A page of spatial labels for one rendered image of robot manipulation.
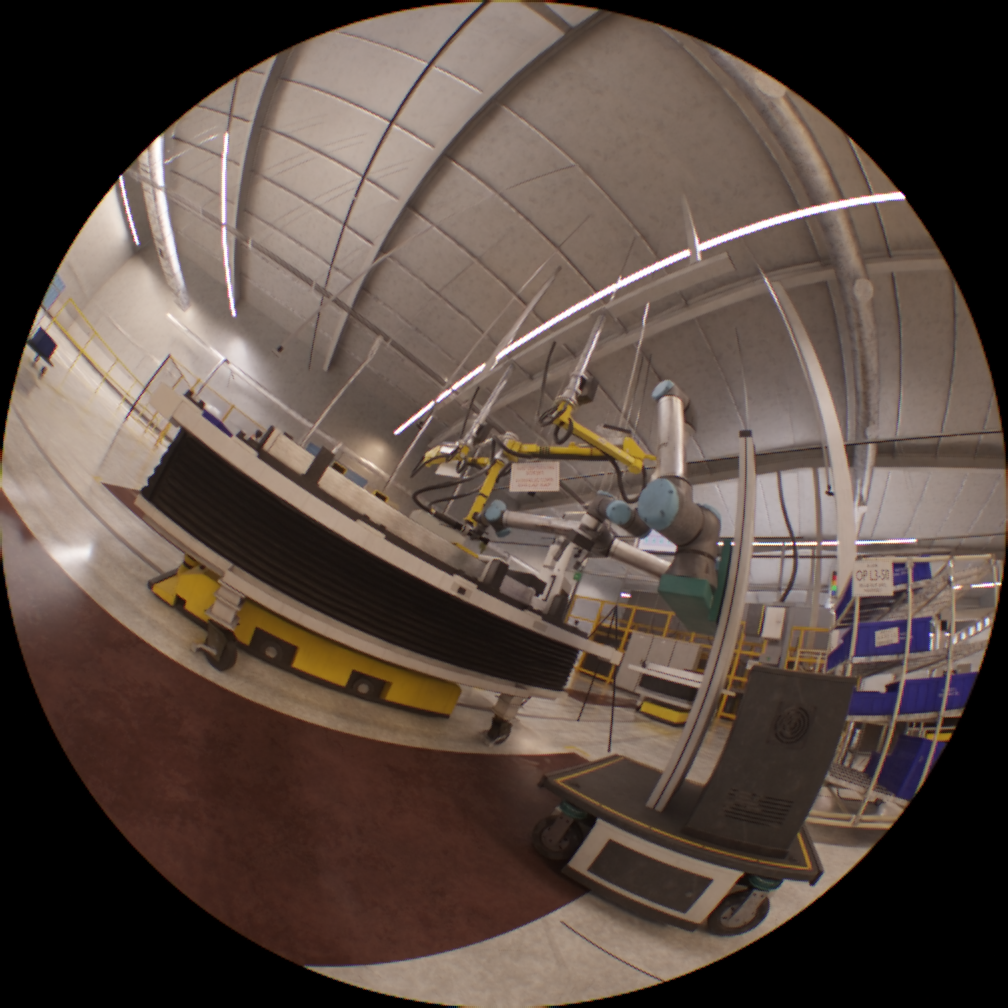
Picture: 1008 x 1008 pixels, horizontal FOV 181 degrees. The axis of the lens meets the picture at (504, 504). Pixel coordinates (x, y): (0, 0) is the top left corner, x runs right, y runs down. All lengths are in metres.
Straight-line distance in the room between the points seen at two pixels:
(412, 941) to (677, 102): 10.48
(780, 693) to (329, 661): 1.80
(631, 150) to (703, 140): 1.83
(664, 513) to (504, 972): 1.25
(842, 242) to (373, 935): 8.44
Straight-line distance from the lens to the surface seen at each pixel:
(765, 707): 1.01
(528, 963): 0.96
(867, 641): 2.29
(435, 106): 11.16
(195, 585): 1.72
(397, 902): 0.93
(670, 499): 0.96
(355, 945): 0.83
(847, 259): 7.91
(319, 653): 1.73
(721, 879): 1.07
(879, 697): 2.40
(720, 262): 2.68
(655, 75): 9.78
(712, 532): 1.12
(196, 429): 1.24
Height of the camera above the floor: 0.75
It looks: 20 degrees up
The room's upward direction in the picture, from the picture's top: 25 degrees clockwise
